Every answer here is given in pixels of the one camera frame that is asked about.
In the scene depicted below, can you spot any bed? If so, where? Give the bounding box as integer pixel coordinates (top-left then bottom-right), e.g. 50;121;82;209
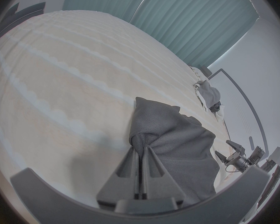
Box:
0;9;270;205

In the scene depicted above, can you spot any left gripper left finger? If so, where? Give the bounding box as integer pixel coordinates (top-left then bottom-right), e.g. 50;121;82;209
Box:
96;147;140;206

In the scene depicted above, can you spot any grey garment with white hem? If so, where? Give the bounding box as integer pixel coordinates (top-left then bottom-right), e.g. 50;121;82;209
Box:
193;80;221;109

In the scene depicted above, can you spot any black T-shirt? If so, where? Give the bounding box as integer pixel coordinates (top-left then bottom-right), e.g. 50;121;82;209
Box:
127;97;220;205

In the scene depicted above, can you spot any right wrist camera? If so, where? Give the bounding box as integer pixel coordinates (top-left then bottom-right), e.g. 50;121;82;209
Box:
248;146;266;166

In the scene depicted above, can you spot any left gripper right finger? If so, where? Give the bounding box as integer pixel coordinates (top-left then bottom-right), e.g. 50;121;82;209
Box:
142;146;186;205

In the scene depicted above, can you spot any black garment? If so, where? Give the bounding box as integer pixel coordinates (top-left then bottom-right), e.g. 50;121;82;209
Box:
210;101;222;113

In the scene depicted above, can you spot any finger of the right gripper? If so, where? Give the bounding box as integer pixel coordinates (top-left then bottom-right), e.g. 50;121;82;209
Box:
215;151;229;166
226;140;245;152

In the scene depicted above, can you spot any dark grey dresser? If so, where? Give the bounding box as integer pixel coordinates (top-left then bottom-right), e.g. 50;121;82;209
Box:
0;2;46;44

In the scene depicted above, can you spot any dark grey bedside table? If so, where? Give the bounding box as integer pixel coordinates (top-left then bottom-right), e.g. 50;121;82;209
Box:
201;65;213;77

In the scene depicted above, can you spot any white printed pillow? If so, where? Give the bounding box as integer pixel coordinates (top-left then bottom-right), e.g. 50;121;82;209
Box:
189;66;209;82

